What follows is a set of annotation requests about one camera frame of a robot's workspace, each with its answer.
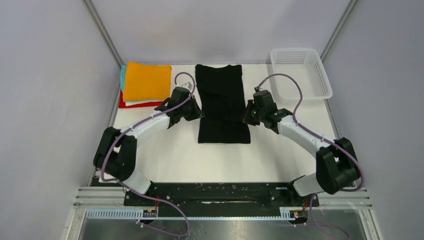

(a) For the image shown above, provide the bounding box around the black t shirt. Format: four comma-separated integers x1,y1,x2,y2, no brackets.
195,64,251,144

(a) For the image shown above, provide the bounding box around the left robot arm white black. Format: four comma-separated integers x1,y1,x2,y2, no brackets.
93,86,205,206

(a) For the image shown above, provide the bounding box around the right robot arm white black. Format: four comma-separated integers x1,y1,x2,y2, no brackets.
243,90,361,206

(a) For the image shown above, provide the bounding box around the folded orange t shirt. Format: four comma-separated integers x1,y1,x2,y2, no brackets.
122,61,172,102

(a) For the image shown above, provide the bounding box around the white plastic basket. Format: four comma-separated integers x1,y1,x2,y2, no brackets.
269,47,333,101

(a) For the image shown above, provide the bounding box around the folded white t shirt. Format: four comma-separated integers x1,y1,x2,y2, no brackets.
118,91,163,109

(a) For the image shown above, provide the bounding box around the folded red t shirt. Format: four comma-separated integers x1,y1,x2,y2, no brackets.
118,91,162,109

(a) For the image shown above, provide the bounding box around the folded cyan t shirt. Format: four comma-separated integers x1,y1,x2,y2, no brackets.
119,64,127,92

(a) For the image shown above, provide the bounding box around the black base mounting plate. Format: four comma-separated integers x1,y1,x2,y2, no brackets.
123,182,320,218

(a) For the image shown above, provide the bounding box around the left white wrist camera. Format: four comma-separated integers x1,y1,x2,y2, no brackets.
180,81,196,95

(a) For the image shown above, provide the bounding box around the white slotted cable duct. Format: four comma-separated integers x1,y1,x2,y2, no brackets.
85,207,299,222

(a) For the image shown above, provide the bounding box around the aluminium frame rail right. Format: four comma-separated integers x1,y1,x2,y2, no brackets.
320,0,358,63

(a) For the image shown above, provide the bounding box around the aluminium frame rail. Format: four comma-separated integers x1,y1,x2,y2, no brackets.
320,0,358,63
82,0,124,68

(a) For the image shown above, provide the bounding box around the aluminium frame rail left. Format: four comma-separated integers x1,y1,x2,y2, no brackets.
82,0,124,68

